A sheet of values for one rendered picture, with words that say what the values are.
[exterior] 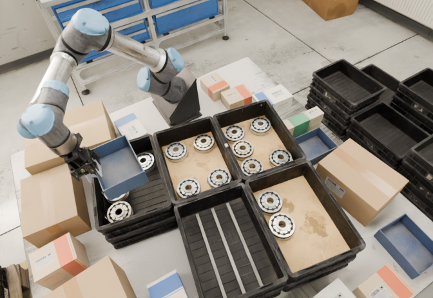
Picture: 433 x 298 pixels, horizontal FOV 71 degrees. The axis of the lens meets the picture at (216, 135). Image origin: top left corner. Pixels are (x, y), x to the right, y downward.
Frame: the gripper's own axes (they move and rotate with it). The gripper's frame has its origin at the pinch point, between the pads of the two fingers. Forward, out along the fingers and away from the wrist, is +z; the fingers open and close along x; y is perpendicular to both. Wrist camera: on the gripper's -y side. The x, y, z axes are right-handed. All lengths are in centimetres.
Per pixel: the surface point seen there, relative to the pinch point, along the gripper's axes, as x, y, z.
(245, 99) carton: 79, -33, 45
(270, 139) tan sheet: 72, 3, 38
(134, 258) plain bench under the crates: -8.4, 17.7, 41.0
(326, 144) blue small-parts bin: 100, 13, 53
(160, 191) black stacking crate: 14.1, 1.0, 30.9
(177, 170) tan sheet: 25.2, -4.7, 32.1
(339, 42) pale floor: 249, -121, 143
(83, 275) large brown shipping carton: -21.2, 22.7, 19.3
